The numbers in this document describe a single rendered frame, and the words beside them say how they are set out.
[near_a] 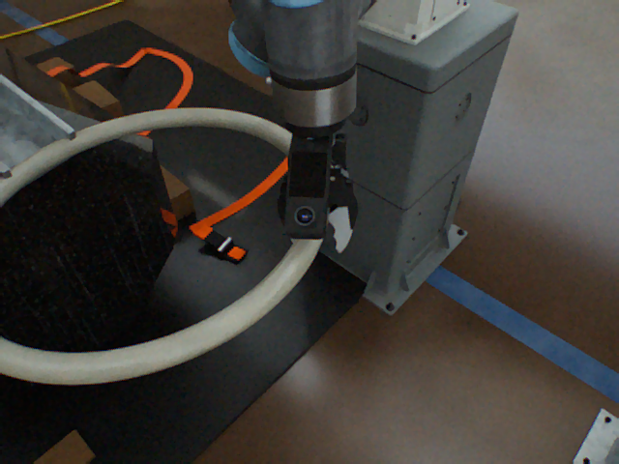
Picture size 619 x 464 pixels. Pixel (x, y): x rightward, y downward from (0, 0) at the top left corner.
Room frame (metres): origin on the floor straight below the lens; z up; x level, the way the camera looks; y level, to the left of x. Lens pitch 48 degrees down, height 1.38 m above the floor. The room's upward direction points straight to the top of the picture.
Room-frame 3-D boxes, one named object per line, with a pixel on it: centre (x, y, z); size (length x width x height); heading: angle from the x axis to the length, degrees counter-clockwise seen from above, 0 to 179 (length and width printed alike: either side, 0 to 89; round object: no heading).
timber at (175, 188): (1.43, 0.60, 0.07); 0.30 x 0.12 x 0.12; 45
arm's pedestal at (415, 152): (1.24, -0.25, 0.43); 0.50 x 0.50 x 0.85; 48
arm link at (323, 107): (0.47, 0.00, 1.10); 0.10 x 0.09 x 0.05; 86
